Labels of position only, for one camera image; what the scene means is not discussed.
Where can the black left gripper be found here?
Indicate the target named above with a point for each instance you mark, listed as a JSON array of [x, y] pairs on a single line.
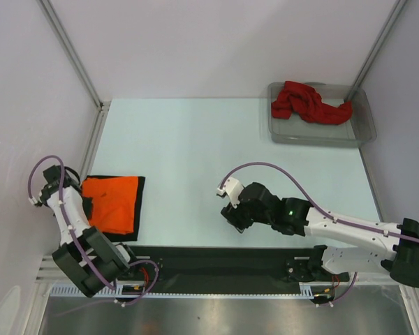
[[88, 206]]

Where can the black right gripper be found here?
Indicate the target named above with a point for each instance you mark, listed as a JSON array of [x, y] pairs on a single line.
[[235, 218]]

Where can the orange t-shirt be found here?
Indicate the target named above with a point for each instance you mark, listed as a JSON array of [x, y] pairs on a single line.
[[111, 204]]

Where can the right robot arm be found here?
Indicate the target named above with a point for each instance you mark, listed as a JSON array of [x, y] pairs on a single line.
[[371, 246]]

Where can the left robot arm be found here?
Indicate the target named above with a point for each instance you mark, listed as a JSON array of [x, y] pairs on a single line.
[[85, 255]]

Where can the folded black t-shirt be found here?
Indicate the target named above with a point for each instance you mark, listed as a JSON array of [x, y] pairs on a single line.
[[139, 209]]

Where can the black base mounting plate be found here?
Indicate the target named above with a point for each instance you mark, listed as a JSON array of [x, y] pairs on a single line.
[[230, 270]]

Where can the red t-shirt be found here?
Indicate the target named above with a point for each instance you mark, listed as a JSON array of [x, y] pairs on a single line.
[[306, 102]]

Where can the clear plastic bin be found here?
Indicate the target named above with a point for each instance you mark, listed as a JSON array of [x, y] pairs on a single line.
[[354, 133]]

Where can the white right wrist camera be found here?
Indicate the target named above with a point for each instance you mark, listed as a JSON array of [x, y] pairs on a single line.
[[232, 189]]

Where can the white slotted cable duct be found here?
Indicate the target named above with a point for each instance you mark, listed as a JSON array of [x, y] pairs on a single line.
[[129, 292]]

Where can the left aluminium corner post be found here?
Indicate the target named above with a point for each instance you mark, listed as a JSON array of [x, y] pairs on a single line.
[[67, 46]]

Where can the aluminium corner post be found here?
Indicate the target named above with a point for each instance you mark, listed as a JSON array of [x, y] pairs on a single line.
[[382, 37], [67, 46]]

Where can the right aluminium corner post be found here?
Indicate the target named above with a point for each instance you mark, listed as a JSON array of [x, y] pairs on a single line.
[[382, 37]]

